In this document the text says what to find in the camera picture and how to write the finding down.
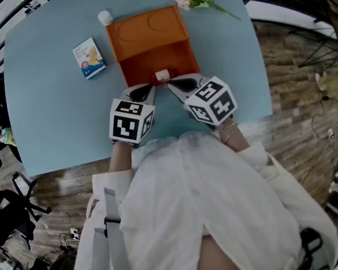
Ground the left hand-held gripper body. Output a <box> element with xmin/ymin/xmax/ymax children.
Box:
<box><xmin>104</xmin><ymin>93</ymin><xmax>161</xmax><ymax>152</ymax></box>

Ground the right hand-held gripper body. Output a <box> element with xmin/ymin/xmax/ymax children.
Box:
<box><xmin>180</xmin><ymin>73</ymin><xmax>241</xmax><ymax>133</ymax></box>

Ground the brown medicine bottle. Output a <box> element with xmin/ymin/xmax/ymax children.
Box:
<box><xmin>149</xmin><ymin>66</ymin><xmax>186</xmax><ymax>87</ymax></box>

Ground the orange box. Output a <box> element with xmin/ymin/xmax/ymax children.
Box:
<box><xmin>103</xmin><ymin>2</ymin><xmax>202</xmax><ymax>90</ymax></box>

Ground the person's right forearm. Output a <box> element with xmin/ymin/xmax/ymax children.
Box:
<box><xmin>215</xmin><ymin>118</ymin><xmax>252</xmax><ymax>157</ymax></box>

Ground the person's left forearm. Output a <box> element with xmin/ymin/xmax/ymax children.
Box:
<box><xmin>106</xmin><ymin>140</ymin><xmax>136</xmax><ymax>174</ymax></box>

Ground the blue white small carton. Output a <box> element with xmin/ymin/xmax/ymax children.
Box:
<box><xmin>70</xmin><ymin>35</ymin><xmax>109</xmax><ymax>82</ymax></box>

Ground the small white round object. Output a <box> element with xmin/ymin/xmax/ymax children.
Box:
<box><xmin>96</xmin><ymin>10</ymin><xmax>114</xmax><ymax>27</ymax></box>

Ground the person's white shirt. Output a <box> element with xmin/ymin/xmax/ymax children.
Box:
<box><xmin>53</xmin><ymin>113</ymin><xmax>338</xmax><ymax>270</ymax></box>

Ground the yellow green water jug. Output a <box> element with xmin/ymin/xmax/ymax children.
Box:
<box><xmin>0</xmin><ymin>125</ymin><xmax>18</xmax><ymax>149</ymax></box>

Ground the black harness buckle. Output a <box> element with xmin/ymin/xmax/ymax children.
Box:
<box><xmin>296</xmin><ymin>225</ymin><xmax>330</xmax><ymax>270</ymax></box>

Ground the person's torso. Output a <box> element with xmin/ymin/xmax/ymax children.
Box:
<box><xmin>184</xmin><ymin>229</ymin><xmax>244</xmax><ymax>270</ymax></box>

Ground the black office chair with clothes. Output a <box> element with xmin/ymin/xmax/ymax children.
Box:
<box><xmin>0</xmin><ymin>169</ymin><xmax>56</xmax><ymax>254</ymax></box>

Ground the thin gold bracelet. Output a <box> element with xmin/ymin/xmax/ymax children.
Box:
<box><xmin>218</xmin><ymin>123</ymin><xmax>240</xmax><ymax>144</ymax></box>

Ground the grey shoulder strap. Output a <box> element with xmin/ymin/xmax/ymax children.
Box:
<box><xmin>80</xmin><ymin>184</ymin><xmax>134</xmax><ymax>270</ymax></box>

